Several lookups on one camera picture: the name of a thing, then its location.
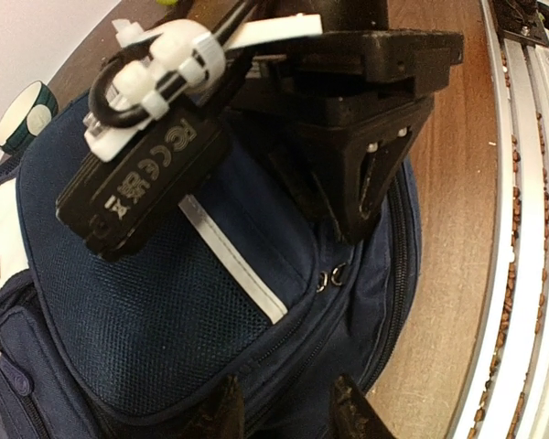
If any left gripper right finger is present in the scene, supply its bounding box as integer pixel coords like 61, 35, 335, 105
329, 374, 395, 439

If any navy blue student backpack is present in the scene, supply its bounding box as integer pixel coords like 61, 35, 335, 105
0, 98, 421, 438

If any black and white bowl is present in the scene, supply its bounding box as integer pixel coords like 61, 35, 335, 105
0, 80, 59, 155

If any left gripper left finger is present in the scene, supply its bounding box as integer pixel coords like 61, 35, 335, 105
182, 375, 245, 439

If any front aluminium rail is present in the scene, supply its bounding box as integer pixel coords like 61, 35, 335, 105
447, 1, 549, 438

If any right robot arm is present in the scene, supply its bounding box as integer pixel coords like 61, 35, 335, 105
228, 1, 464, 244

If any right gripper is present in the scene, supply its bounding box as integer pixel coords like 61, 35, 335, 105
228, 29, 464, 244

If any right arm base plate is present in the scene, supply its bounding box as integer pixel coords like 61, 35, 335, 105
489, 0, 549, 47

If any lime green bowl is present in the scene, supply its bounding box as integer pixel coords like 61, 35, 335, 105
156, 0, 179, 7

